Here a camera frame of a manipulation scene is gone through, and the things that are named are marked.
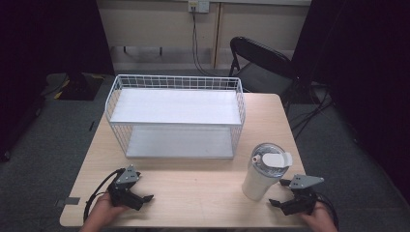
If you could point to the grey floor tape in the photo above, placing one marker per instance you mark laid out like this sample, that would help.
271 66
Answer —
68 201

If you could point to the black stand base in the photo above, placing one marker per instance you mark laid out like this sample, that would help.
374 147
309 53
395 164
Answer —
80 86

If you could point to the white wall outlet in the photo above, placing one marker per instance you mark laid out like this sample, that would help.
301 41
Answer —
198 5

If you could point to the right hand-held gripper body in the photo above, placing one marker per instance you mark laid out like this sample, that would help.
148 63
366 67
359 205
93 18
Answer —
302 195

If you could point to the small black floor marker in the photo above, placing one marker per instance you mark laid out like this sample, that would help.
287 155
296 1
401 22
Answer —
92 125

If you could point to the person's right hand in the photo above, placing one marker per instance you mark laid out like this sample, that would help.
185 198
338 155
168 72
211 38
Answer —
318 216

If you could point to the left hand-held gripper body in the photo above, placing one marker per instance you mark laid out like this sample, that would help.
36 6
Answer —
122 192

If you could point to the person's left hand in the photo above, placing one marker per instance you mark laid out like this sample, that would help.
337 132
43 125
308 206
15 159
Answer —
105 210

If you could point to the black folding chair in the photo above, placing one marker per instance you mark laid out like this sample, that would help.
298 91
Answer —
257 51

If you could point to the black curtain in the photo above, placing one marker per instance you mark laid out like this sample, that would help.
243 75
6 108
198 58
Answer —
364 64
48 48

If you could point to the white tumbler with clear lid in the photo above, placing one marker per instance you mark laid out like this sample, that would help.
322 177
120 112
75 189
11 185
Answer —
257 184

